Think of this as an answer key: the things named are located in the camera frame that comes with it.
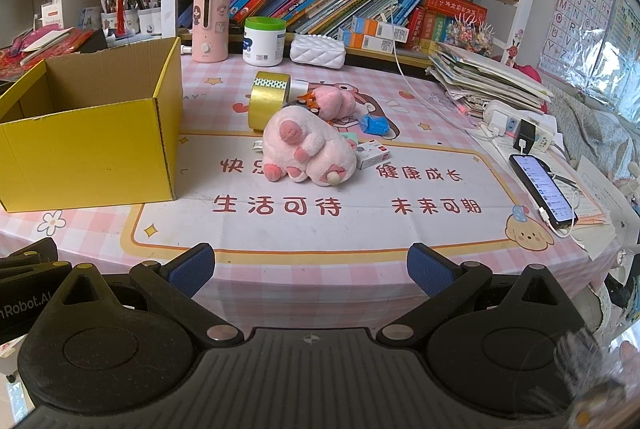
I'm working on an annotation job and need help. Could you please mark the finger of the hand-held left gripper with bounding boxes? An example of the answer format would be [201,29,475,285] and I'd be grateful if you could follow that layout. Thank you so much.
[0,237,59,267]
[0,260,75,281]

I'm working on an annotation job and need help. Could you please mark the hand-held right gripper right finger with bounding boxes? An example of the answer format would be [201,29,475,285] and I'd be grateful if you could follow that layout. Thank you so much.
[376,244,583,350]

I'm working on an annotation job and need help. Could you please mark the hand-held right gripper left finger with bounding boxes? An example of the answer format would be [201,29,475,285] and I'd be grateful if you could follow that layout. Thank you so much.
[50,245,244,351]

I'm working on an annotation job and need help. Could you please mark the yellow cardboard box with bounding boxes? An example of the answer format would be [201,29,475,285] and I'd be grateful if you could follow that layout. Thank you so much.
[0,36,183,213]

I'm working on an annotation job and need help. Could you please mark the small white card box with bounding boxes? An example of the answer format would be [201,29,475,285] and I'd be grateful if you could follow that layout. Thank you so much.
[354,140,391,170]

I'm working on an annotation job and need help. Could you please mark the blue soft packet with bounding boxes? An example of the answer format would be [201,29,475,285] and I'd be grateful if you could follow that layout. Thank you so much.
[359,115,390,134]

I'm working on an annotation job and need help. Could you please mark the large pink plush pig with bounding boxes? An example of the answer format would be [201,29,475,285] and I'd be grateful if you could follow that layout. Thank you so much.
[262,105,358,186]

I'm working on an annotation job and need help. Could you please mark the gold tape roll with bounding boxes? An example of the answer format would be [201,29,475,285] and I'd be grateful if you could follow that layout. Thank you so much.
[248,71,292,134]

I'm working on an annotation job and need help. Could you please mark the small pink plush toy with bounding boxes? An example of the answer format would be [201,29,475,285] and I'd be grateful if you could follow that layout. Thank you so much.
[297,86,358,122]

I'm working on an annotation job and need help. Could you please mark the pink checked printed tablecloth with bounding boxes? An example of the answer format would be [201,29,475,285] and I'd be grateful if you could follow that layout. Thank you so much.
[0,54,621,350]

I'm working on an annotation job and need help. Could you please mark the black smartphone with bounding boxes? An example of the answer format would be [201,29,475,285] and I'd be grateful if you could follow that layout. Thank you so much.
[509,154,579,230]

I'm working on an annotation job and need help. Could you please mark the white charger plug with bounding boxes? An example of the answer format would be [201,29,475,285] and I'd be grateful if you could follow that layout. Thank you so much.
[482,106,508,137]

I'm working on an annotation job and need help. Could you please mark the black charger plug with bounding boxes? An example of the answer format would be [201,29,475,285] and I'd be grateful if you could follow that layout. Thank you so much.
[512,119,538,150]

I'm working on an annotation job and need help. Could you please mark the loose paper sheets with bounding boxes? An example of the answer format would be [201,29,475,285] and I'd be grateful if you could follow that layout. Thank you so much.
[565,144,621,262]

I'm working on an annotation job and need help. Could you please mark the white power strip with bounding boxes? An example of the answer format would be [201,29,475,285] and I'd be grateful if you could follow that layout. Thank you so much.
[480,100,558,153]

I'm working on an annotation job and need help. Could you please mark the stack of papers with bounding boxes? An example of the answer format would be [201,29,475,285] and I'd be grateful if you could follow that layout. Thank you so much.
[427,41,553,114]

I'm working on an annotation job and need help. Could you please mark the grey blanket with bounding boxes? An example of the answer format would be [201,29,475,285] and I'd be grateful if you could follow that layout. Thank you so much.
[547,81,640,190]

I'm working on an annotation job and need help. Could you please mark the orange and white small box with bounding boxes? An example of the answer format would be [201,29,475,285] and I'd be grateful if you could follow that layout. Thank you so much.
[339,29,396,54]
[350,16,396,40]

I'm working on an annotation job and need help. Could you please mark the white jar green lid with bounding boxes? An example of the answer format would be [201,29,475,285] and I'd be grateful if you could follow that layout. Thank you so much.
[242,16,287,67]

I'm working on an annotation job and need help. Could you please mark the colourful craft flower bunch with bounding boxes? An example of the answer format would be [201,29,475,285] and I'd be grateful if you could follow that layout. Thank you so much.
[444,19,495,58]

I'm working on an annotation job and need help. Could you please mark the white box red label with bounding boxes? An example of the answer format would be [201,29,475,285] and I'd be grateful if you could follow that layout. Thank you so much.
[40,3,63,30]

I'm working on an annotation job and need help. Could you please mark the white quilted purse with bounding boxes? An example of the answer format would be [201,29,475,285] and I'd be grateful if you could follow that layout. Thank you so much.
[290,34,347,70]

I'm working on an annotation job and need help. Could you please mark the small blue card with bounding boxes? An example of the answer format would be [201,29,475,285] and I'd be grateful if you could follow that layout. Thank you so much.
[77,6,103,30]

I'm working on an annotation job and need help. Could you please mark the pink humidifier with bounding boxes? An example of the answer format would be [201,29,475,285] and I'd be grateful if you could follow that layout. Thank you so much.
[194,0,231,62]

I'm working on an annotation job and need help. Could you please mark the white pen cup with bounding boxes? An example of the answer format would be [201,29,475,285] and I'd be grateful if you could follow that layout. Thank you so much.
[101,6,138,34]
[137,6,162,36]

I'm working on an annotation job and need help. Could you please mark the red boxed book set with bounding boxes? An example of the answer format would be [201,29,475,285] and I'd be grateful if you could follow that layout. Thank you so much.
[405,0,488,50]

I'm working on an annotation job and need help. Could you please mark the white phone cable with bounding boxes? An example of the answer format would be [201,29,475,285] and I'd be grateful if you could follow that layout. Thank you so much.
[537,189,583,240]

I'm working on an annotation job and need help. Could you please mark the long white cable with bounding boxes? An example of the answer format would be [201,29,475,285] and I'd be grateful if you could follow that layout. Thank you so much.
[392,0,483,132]

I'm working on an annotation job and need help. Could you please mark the deer wall sticker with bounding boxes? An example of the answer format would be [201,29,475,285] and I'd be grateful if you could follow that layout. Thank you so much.
[501,29,524,67]

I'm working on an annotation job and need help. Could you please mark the alphabet wall poster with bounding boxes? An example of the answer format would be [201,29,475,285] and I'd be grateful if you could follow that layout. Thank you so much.
[537,0,619,82]

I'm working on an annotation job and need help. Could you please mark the blue wall chart poster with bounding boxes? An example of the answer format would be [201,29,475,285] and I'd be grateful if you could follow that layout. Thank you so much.
[602,0,640,114]

